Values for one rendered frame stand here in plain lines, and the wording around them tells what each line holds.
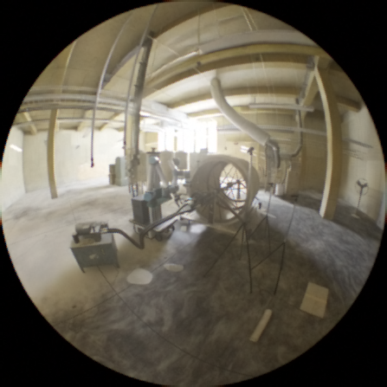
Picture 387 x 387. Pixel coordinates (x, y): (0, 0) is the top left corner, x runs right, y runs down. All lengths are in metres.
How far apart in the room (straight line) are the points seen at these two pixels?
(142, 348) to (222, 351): 0.77
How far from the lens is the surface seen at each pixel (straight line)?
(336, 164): 5.67
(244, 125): 6.98
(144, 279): 2.07
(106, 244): 2.08
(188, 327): 1.66
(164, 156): 8.15
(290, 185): 8.30
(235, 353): 1.65
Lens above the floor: 1.59
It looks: 14 degrees down
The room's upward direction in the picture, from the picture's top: 1 degrees clockwise
